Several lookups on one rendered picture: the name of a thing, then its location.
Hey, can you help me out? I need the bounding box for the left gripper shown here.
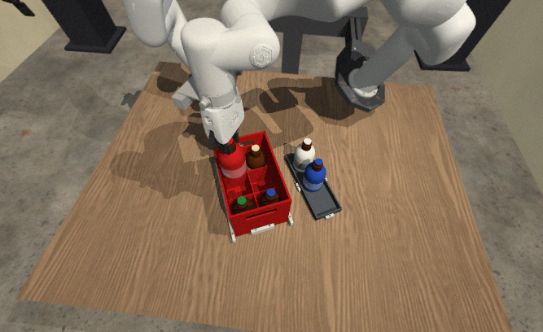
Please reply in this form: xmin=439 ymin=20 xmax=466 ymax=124
xmin=200 ymin=86 xmax=244 ymax=155

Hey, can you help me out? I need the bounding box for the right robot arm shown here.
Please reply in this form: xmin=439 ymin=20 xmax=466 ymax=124
xmin=123 ymin=0 xmax=190 ymax=70

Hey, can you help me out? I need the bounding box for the brown bottle with blue cap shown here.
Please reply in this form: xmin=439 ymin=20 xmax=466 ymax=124
xmin=260 ymin=189 xmax=282 ymax=214

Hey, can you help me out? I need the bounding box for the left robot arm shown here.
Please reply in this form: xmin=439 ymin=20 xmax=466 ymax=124
xmin=171 ymin=0 xmax=475 ymax=110

